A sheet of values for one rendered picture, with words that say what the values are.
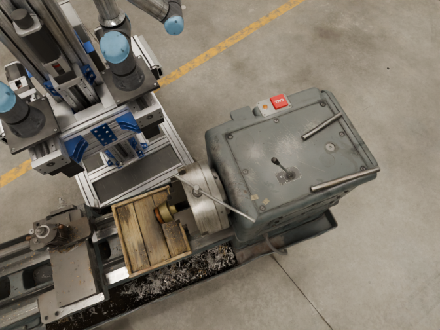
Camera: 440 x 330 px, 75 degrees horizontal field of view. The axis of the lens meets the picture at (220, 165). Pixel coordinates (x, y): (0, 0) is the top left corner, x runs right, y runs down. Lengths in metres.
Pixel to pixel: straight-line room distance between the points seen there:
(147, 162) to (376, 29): 2.74
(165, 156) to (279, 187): 1.38
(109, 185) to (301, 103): 1.60
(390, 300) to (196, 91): 2.32
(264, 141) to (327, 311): 1.55
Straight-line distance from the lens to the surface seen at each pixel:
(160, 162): 2.32
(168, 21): 1.24
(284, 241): 1.81
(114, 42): 1.37
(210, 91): 2.86
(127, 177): 2.34
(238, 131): 1.19
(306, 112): 1.28
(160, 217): 1.25
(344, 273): 2.46
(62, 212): 1.57
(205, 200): 1.11
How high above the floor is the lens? 2.30
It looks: 68 degrees down
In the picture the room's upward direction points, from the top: 2 degrees counter-clockwise
